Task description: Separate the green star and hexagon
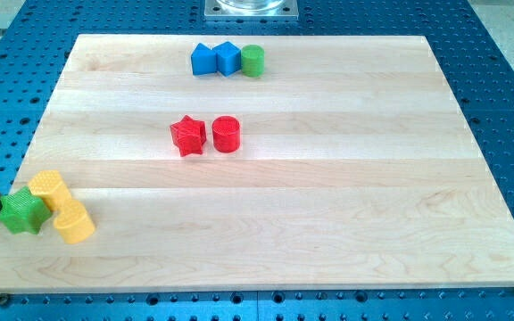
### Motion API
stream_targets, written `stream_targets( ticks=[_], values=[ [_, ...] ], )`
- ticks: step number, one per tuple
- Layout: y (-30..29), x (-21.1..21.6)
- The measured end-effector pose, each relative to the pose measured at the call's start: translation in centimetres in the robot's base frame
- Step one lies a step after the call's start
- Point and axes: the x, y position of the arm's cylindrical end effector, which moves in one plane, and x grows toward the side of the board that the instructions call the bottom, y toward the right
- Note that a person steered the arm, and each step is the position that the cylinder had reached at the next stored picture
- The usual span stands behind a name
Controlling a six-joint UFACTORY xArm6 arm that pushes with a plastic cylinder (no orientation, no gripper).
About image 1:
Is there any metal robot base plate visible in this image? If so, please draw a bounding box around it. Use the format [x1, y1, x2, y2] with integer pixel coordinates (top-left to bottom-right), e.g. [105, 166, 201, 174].
[203, 0, 299, 21]

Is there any blue cube block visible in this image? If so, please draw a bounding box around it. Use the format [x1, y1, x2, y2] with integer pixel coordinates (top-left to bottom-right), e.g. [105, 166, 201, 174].
[212, 41, 241, 77]

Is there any green star block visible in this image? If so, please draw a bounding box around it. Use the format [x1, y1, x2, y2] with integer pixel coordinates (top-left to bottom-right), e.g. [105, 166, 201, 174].
[0, 186, 52, 235]

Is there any yellow heart block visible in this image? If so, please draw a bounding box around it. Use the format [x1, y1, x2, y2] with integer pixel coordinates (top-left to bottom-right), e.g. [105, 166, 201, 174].
[53, 199, 95, 244]

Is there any yellow hexagon block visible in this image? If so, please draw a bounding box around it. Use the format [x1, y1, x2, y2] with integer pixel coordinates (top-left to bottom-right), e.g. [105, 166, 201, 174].
[28, 170, 71, 211]

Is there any red star block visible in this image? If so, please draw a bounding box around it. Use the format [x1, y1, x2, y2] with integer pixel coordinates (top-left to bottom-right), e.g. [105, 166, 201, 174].
[170, 115, 207, 157]

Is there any red cylinder block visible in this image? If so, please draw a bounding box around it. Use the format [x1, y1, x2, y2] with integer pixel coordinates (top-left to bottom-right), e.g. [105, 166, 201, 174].
[211, 116, 241, 153]

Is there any wooden board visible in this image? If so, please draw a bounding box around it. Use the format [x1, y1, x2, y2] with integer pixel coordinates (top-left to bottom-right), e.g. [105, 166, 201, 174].
[0, 34, 514, 293]

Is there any green cylinder block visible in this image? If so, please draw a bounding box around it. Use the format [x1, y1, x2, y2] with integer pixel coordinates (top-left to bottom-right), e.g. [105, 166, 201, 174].
[241, 45, 265, 78]

